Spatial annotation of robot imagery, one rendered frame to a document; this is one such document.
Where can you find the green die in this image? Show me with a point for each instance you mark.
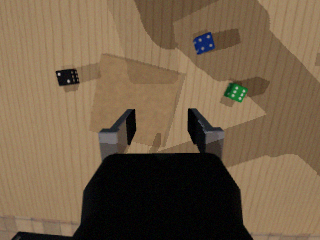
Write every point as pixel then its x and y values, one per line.
pixel 235 92

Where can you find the tan cork mat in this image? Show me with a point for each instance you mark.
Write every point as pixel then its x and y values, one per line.
pixel 123 85

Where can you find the black die with white pips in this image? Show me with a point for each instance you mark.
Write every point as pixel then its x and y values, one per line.
pixel 67 77

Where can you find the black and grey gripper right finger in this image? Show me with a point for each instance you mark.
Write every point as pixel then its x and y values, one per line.
pixel 207 138

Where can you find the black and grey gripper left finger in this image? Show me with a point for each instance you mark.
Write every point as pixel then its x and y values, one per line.
pixel 115 139

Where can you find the blue die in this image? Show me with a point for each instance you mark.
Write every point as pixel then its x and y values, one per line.
pixel 204 43

